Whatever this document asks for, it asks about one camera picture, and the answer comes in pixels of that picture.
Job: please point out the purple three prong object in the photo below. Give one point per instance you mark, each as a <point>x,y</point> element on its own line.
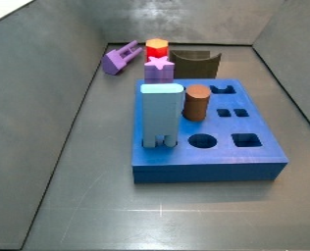
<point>117,58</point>

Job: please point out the blue insertion board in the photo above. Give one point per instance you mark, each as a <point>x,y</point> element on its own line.
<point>230,146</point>

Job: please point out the black curved fixture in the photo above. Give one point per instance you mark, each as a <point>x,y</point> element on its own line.
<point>195,64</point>

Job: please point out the light blue tall block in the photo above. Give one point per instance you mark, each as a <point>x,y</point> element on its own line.
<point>161,110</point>

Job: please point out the brown cylinder peg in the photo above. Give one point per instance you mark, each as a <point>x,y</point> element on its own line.
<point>197,96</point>

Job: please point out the purple star prism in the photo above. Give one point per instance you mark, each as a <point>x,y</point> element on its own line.
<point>159,70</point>

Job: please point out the red hexagonal prism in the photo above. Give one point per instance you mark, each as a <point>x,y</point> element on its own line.
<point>156,48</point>

